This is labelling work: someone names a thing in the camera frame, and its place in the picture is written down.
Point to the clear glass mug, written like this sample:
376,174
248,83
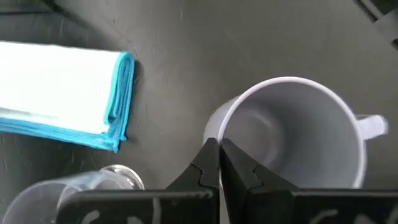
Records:
31,199

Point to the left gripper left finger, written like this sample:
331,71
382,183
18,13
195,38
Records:
206,174

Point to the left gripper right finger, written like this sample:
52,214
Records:
245,196

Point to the grey plastic mug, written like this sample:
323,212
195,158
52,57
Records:
295,124

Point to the folded blue-edged cloth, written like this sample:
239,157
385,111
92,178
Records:
56,87

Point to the black table frame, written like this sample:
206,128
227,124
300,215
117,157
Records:
387,25

